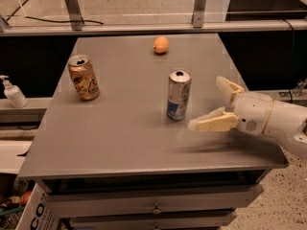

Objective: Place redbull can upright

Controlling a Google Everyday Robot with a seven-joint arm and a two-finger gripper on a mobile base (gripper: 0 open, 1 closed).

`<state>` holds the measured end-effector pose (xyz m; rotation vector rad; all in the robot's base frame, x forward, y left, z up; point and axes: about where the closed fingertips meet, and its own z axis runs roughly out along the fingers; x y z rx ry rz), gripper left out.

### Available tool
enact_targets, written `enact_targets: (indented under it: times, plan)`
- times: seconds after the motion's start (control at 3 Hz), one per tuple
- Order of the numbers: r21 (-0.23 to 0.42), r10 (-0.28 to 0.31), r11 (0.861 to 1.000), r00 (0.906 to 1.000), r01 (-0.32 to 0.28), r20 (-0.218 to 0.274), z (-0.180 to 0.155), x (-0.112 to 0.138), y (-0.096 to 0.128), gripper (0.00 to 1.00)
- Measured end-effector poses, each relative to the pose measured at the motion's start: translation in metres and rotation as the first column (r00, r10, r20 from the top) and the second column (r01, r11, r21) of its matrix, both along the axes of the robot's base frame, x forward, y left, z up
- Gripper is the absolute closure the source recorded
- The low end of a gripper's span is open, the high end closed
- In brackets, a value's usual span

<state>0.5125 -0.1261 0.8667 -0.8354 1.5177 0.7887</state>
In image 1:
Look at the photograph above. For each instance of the metal railing frame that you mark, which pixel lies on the metal railing frame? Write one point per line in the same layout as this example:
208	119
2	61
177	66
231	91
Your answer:
118	17

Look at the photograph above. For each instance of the grey drawer cabinet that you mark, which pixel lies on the grey drawer cabinet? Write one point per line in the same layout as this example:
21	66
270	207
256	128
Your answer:
119	163

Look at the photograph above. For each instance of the small orange ball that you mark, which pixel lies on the small orange ball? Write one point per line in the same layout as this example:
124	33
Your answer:
25	198

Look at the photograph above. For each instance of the orange lemon fruit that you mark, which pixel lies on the orange lemon fruit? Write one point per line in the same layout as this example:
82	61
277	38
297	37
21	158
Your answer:
161	45

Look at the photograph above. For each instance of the gold soda can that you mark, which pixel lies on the gold soda can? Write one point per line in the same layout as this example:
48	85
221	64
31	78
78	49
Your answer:
82	75

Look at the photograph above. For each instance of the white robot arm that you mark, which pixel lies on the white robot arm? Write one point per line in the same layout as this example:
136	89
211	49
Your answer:
287	126

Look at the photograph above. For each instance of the white pump bottle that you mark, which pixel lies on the white pump bottle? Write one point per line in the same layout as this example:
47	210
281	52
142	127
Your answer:
13	93

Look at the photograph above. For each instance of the silver redbull can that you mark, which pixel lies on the silver redbull can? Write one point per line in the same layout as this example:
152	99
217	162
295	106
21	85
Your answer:
179	84

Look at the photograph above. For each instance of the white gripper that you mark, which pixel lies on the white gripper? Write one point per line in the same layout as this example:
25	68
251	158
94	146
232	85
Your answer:
252	113

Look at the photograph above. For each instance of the white cardboard box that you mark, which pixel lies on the white cardboard box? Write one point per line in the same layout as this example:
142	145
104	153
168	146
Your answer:
37	215

